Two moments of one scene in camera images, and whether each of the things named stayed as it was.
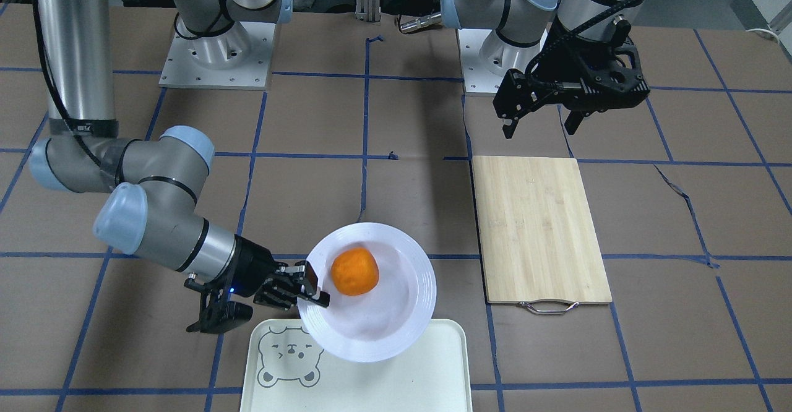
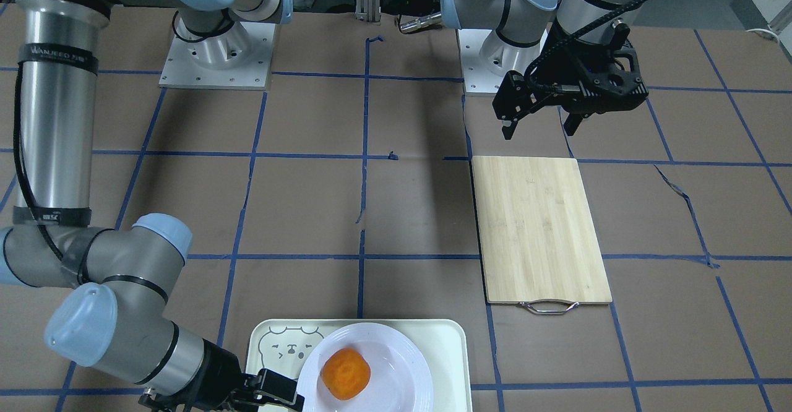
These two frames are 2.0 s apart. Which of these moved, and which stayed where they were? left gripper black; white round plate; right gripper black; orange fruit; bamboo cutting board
Moved: right gripper black; white round plate; orange fruit
Stayed: bamboo cutting board; left gripper black
